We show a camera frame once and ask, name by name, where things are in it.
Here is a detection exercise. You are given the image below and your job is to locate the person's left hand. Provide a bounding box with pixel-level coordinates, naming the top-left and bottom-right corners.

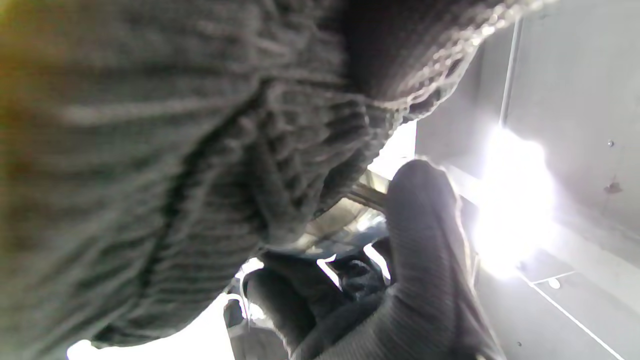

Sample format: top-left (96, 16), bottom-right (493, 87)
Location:
top-left (244, 159), bottom-right (507, 360)

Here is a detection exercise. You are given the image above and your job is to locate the dark translucent medicine box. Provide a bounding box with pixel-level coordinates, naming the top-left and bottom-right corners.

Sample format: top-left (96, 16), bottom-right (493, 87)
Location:
top-left (300, 170), bottom-right (393, 256)

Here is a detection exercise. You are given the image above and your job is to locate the black corduroy backpack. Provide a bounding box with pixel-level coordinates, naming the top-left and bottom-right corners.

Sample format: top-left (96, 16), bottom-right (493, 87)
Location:
top-left (0, 0), bottom-right (556, 360)

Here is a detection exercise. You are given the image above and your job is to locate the bright ceiling light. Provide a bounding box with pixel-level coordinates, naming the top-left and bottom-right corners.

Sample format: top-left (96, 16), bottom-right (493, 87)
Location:
top-left (472, 125), bottom-right (558, 278)

